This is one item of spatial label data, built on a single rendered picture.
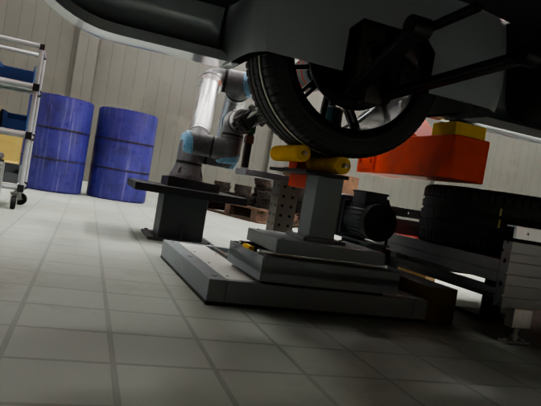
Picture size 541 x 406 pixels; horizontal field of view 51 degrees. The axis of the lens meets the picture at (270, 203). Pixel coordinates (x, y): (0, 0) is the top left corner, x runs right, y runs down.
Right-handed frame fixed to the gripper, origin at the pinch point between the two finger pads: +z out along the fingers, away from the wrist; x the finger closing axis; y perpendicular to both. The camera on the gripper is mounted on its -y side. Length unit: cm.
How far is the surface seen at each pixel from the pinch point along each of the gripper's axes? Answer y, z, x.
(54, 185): 88, -378, 7
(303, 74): -23.6, -7.2, 2.6
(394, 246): -23, -18, -82
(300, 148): 2.2, 18.5, -13.8
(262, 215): -58, -358, -135
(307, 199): 7.9, 12.9, -31.1
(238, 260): 39, 9, -34
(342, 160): -5.3, 25.5, -23.9
